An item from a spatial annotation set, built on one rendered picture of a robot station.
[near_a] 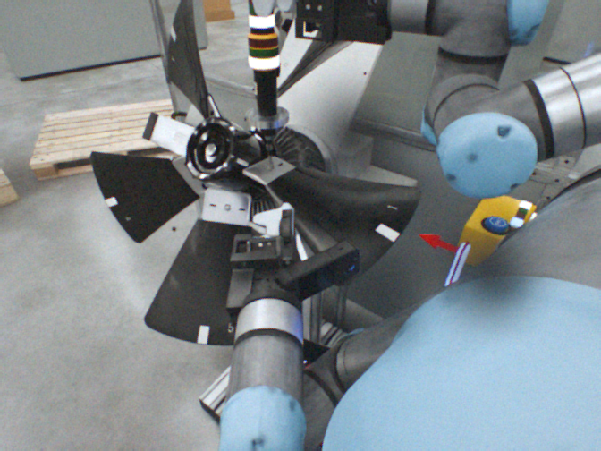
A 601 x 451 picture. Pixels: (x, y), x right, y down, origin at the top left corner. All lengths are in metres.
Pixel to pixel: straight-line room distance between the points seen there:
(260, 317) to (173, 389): 1.43
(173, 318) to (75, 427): 1.19
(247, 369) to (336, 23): 0.41
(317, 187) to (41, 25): 5.52
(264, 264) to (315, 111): 0.55
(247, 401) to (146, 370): 1.55
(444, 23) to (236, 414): 0.44
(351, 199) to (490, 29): 0.29
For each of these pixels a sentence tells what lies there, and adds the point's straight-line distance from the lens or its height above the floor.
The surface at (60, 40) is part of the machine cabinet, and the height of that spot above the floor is 0.39.
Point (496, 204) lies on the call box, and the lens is 0.89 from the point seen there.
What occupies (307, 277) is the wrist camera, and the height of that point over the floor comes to 1.20.
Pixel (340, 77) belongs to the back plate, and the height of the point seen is 1.25.
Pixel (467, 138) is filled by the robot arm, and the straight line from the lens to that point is 0.35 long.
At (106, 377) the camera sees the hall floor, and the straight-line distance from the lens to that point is 1.95.
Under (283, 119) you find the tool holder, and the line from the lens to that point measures 0.61.
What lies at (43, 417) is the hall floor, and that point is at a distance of 1.97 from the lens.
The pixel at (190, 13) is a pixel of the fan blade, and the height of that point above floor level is 1.39.
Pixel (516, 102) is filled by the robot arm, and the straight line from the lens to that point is 0.39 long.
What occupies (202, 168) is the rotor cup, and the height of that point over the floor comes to 1.19.
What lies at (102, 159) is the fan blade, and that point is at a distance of 0.93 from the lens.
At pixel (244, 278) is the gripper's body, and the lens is 0.47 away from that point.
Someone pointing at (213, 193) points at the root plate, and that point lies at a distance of 0.72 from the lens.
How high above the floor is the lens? 1.53
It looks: 40 degrees down
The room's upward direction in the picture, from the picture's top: straight up
